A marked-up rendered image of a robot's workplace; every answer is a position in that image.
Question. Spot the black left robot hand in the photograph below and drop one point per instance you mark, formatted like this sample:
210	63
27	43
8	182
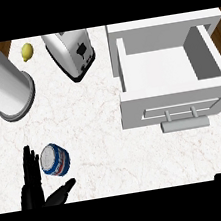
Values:
33	192

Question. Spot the blue and white can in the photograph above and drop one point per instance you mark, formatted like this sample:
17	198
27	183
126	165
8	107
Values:
55	159

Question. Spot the white open drawer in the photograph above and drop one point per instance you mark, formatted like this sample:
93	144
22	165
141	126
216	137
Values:
174	82

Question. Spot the white drawer cabinet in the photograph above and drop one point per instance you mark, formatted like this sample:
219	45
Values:
157	30

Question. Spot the yellow lemon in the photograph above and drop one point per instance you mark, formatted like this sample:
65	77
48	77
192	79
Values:
27	51

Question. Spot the white toaster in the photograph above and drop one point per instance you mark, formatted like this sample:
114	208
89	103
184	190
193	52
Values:
71	53

